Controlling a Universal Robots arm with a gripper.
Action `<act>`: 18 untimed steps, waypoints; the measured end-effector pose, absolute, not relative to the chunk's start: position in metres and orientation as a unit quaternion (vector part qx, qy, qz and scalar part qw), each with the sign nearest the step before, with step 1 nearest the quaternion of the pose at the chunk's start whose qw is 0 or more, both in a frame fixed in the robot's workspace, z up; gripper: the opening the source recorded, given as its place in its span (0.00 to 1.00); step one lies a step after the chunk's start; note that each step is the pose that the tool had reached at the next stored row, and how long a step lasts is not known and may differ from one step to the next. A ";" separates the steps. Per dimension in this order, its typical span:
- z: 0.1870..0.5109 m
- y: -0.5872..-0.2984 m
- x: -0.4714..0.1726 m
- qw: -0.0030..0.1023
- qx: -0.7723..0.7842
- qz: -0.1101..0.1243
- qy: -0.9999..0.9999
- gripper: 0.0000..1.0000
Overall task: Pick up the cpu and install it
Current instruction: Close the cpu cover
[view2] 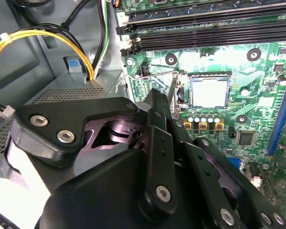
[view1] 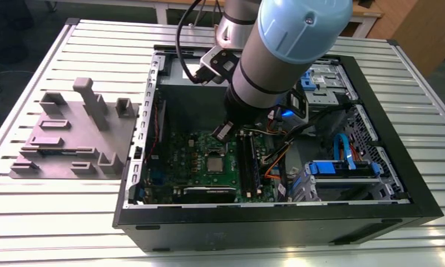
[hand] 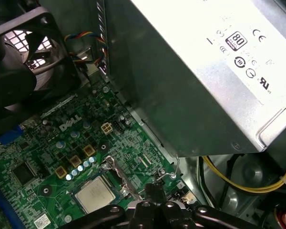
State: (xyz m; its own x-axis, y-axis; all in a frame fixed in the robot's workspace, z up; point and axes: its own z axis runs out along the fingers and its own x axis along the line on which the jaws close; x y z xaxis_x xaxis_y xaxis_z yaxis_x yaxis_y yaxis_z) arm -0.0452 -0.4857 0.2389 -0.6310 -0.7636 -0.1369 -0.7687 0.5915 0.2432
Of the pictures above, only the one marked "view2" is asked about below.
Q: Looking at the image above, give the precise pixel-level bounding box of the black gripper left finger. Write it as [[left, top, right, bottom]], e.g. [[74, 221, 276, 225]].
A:
[[10, 87, 180, 220]]

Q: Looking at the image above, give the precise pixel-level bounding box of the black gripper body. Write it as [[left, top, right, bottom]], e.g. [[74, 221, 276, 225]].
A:
[[35, 147, 216, 229]]

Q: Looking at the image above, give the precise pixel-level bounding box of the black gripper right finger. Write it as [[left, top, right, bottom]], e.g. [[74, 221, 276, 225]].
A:
[[169, 118, 286, 229]]

